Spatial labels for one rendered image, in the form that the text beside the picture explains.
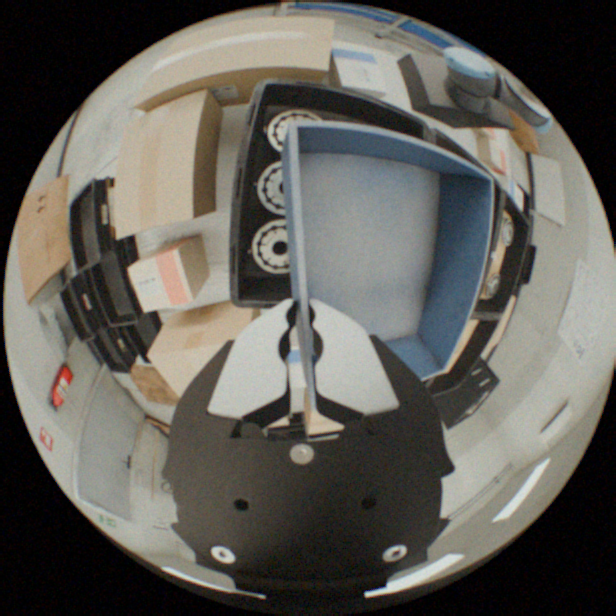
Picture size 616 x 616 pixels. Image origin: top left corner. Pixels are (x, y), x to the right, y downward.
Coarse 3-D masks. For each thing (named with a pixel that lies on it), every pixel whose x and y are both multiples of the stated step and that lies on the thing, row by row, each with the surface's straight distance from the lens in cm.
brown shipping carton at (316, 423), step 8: (304, 392) 91; (304, 400) 94; (304, 408) 98; (312, 416) 79; (320, 416) 80; (312, 424) 85; (320, 424) 87; (328, 424) 88; (336, 424) 90; (312, 432) 93; (320, 432) 95
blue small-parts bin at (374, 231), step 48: (288, 144) 10; (336, 144) 13; (384, 144) 13; (288, 192) 11; (336, 192) 16; (384, 192) 18; (432, 192) 21; (480, 192) 19; (288, 240) 15; (336, 240) 17; (384, 240) 18; (432, 240) 22; (480, 240) 18; (336, 288) 18; (384, 288) 20; (432, 288) 23; (384, 336) 24; (432, 336) 24
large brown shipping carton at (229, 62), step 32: (224, 32) 62; (256, 32) 57; (288, 32) 55; (320, 32) 57; (160, 64) 63; (192, 64) 52; (224, 64) 47; (256, 64) 44; (288, 64) 43; (320, 64) 44; (160, 96) 52; (224, 96) 55
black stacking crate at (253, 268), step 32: (288, 96) 40; (320, 96) 39; (256, 128) 36; (384, 128) 48; (416, 128) 44; (256, 160) 41; (256, 192) 40; (256, 224) 40; (256, 288) 38; (288, 288) 39
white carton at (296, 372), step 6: (294, 330) 64; (294, 336) 62; (294, 342) 60; (294, 348) 59; (294, 354) 61; (288, 360) 62; (294, 360) 63; (300, 360) 63; (294, 366) 65; (300, 366) 65; (294, 372) 67; (300, 372) 67; (294, 378) 69; (300, 378) 69; (294, 384) 72; (300, 384) 72
